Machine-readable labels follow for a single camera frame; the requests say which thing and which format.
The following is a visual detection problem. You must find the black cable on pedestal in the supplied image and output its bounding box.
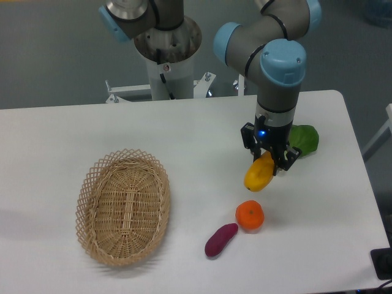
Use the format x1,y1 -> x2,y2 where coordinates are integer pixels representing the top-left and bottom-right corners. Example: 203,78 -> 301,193
155,48 -> 176,100

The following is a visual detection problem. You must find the white frame at right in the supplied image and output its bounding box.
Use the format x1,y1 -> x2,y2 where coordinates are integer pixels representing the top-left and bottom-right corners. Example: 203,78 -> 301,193
361,104 -> 391,162

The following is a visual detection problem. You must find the yellow orange mango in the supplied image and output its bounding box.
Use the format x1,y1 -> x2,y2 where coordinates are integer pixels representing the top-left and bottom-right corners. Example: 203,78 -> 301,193
244,151 -> 274,192

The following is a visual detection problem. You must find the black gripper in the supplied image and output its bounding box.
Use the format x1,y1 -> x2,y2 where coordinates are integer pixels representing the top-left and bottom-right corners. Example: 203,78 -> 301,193
241,115 -> 302,176

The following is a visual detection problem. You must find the green leafy vegetable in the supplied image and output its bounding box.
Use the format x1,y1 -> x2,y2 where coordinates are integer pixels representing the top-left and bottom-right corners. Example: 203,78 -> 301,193
289,125 -> 319,157

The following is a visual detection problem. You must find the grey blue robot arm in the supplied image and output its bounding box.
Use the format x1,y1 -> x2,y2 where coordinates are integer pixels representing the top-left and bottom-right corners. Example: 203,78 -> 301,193
99,1 -> 322,170

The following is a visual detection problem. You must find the orange tangerine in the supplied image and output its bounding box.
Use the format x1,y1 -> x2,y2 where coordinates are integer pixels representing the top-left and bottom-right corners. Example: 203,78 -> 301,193
235,200 -> 265,231

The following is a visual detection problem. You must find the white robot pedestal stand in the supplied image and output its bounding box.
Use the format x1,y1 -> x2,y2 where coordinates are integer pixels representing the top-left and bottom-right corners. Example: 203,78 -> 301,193
105,15 -> 246,104

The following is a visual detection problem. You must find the woven wicker basket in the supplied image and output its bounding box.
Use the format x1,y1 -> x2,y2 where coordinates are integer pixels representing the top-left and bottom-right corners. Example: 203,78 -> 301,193
76,149 -> 170,266

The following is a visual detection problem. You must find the purple sweet potato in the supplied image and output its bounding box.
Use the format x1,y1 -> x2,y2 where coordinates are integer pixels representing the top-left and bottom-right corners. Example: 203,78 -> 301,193
205,223 -> 239,258

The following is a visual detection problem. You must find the black device at table edge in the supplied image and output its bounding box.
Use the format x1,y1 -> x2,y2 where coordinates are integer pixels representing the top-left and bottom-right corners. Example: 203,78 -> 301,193
370,247 -> 391,280

